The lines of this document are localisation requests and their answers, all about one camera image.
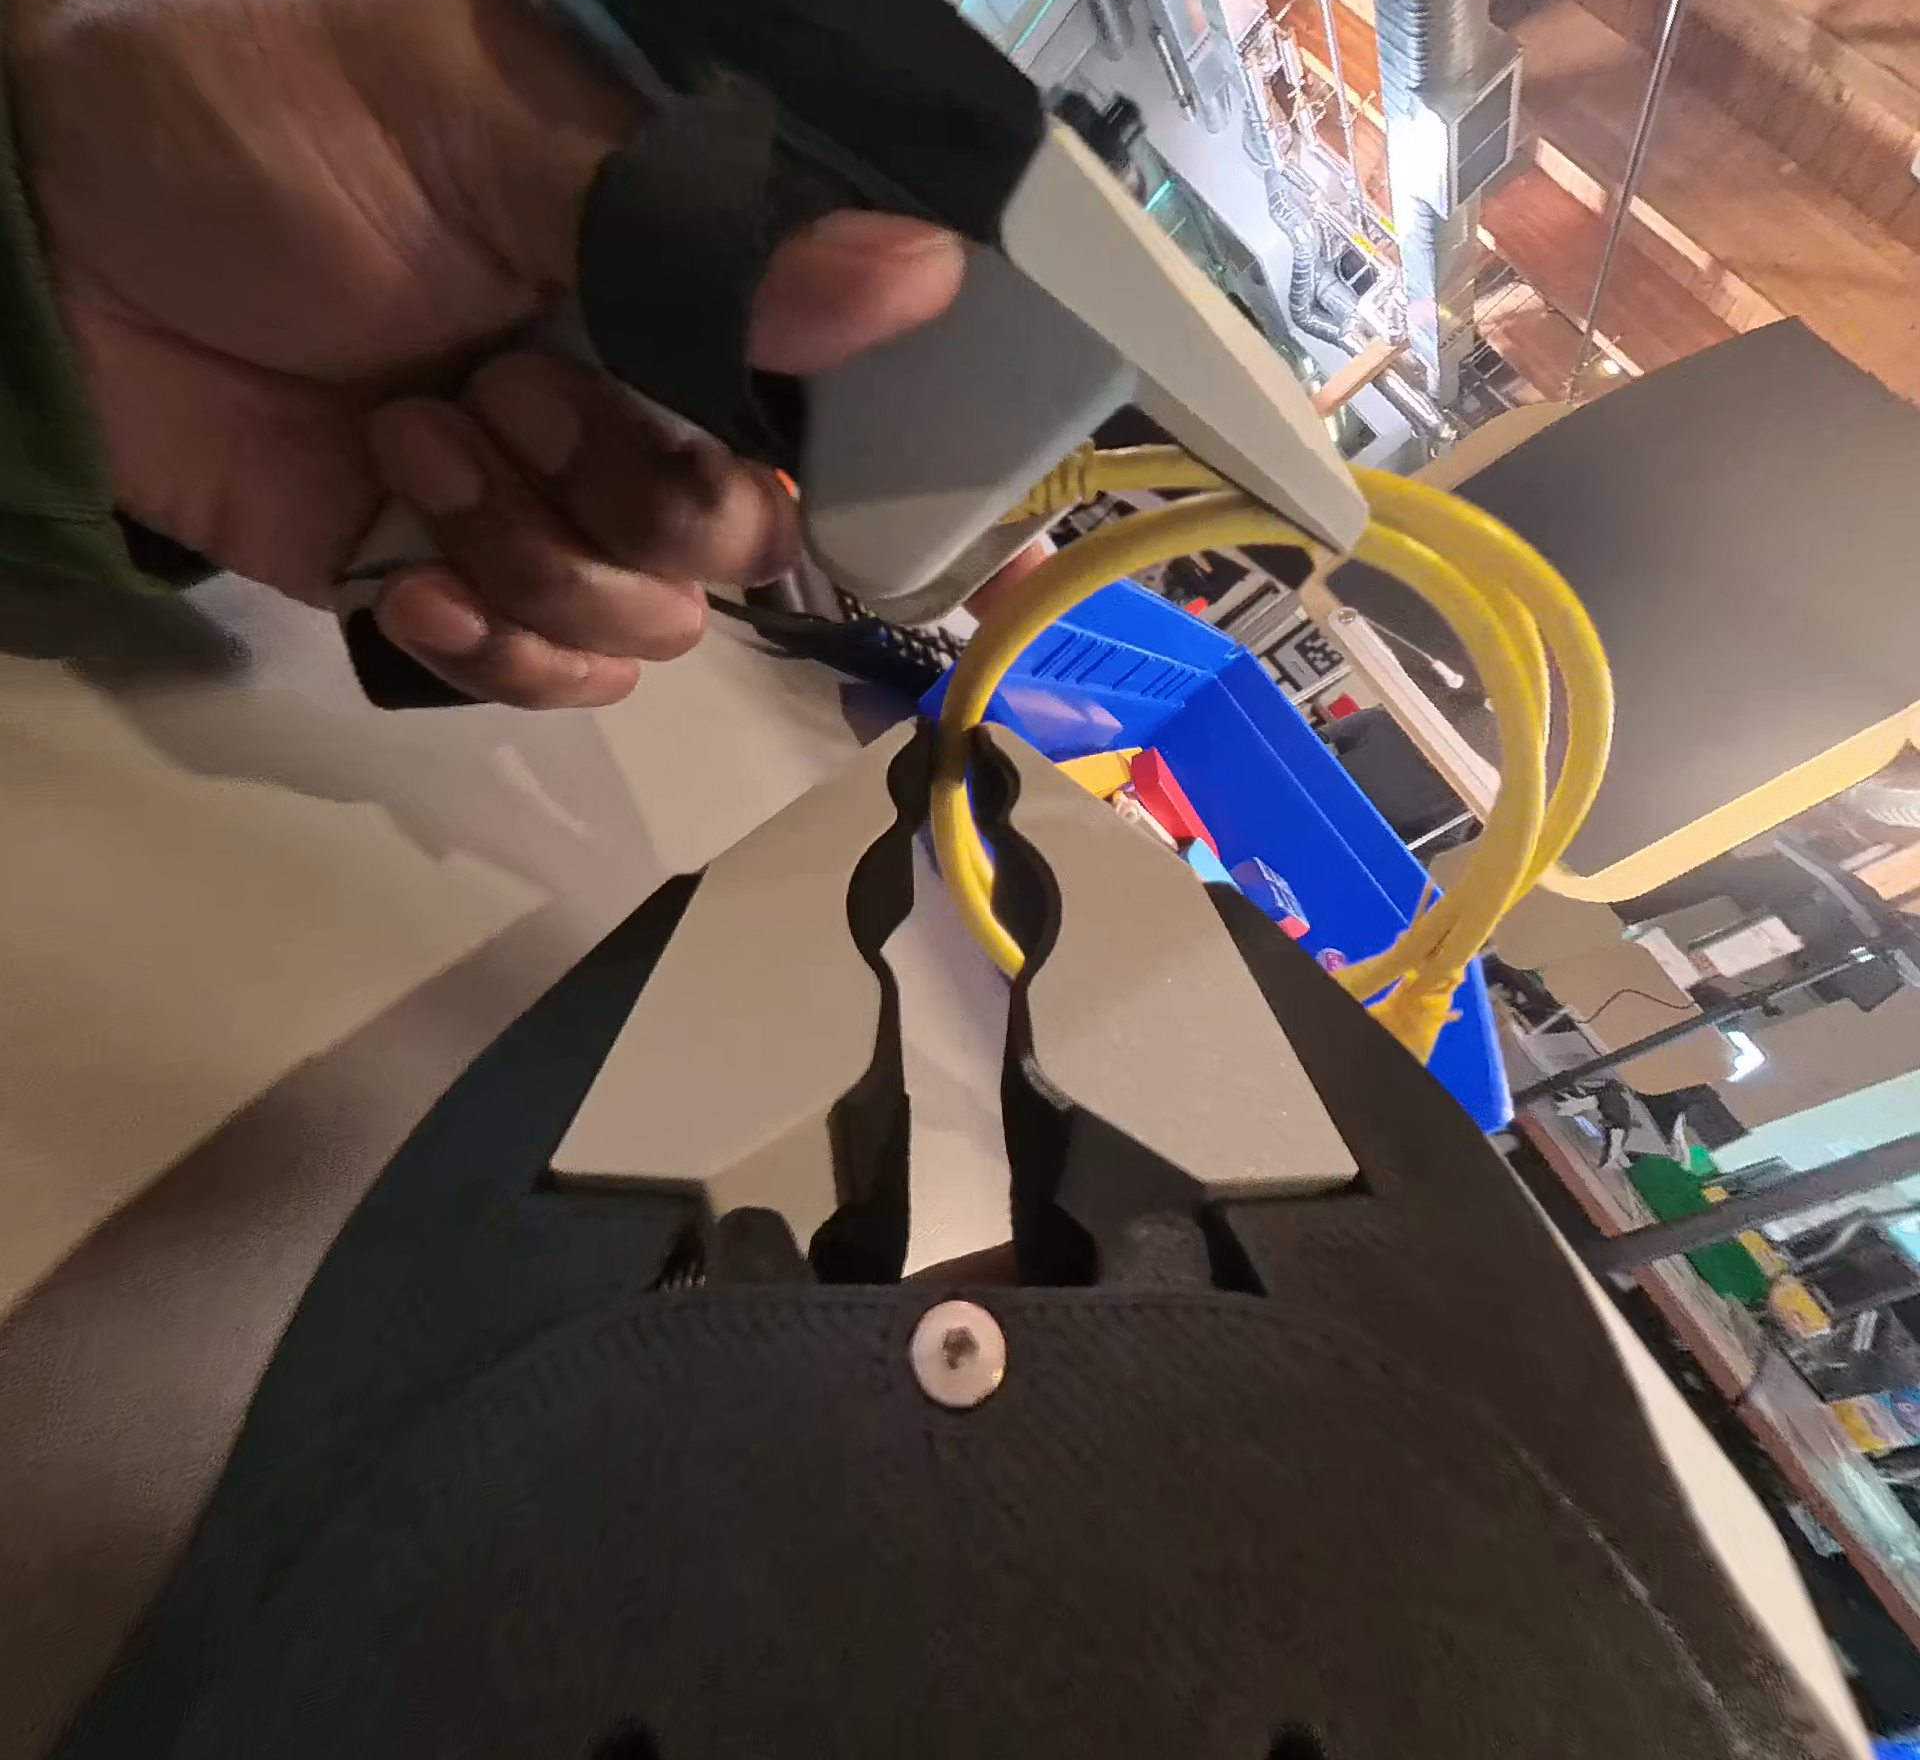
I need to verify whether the person's left hand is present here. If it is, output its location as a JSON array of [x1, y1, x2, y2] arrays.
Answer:
[[7, 0, 972, 716]]

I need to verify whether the person's left forearm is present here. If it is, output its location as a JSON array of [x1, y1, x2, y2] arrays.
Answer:
[[0, 0, 213, 600]]

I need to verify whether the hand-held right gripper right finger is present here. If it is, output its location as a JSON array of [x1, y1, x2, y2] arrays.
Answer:
[[966, 721, 1362, 1285]]

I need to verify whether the blue plastic bin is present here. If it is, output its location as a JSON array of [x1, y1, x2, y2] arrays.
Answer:
[[917, 579, 1514, 1135]]

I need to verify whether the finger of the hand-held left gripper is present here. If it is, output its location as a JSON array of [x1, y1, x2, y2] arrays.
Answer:
[[799, 118, 1374, 625]]

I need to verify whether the yellow ethernet cable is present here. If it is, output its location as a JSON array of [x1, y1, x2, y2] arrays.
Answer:
[[930, 444, 1617, 1064]]

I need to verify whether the silver duct with vents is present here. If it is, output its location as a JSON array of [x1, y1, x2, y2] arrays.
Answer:
[[1357, 0, 1526, 403]]

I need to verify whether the red block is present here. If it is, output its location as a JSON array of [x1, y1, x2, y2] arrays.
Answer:
[[1127, 749, 1220, 856]]

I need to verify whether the black ridged plug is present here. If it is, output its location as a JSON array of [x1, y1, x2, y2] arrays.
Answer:
[[829, 588, 972, 689]]

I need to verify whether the green box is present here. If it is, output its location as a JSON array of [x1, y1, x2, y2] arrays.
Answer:
[[1628, 1146, 1774, 1304]]

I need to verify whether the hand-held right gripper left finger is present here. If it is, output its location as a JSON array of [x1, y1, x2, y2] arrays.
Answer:
[[546, 719, 941, 1282]]

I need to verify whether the white board stand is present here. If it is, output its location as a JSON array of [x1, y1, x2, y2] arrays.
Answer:
[[1327, 605, 1502, 816]]

